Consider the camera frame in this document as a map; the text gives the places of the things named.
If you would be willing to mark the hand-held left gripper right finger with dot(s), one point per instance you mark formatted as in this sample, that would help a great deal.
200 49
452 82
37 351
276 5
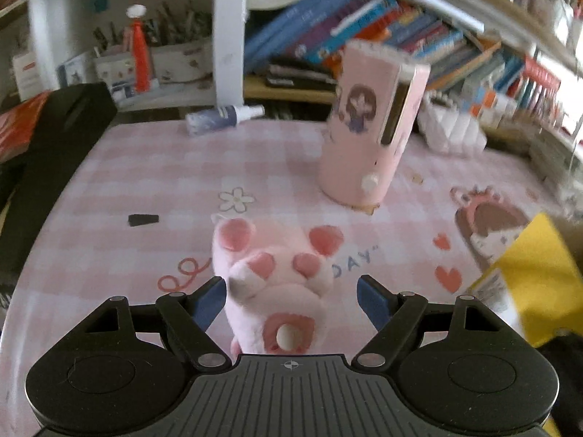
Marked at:
371 298

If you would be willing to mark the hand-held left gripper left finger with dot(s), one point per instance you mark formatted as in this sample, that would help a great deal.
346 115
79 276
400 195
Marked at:
212 302

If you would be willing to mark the pink paw plush toy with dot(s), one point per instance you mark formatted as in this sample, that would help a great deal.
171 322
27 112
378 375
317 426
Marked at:
273 291

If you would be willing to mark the cardboard box with yellow edges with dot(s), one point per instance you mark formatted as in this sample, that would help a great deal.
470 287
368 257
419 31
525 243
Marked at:
542 273

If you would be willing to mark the small black wedge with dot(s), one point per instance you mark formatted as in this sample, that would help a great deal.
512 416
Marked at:
143 220

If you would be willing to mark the pink checked tablecloth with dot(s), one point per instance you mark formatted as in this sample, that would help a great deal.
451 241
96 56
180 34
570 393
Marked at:
136 168

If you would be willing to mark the pink cylindrical container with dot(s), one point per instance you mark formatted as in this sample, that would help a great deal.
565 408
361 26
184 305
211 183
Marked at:
360 136

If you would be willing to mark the blue spray bottle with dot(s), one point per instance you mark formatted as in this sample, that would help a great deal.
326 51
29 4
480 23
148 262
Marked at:
214 119

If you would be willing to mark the white quilted purse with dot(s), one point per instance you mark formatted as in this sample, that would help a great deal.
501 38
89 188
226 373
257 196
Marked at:
451 127

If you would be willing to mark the large black flat object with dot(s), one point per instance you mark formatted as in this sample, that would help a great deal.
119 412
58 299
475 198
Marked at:
54 154

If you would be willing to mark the white pen holder box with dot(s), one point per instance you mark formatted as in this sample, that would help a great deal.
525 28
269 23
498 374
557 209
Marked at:
177 61

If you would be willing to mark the red bottle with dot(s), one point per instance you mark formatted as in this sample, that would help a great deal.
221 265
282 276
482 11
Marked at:
140 54

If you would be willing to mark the red book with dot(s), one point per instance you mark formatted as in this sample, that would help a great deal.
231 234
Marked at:
18 127

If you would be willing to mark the row of colourful books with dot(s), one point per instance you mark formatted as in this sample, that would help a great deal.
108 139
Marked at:
364 27

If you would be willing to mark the white wooden bookshelf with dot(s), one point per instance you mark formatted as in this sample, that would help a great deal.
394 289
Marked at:
230 32

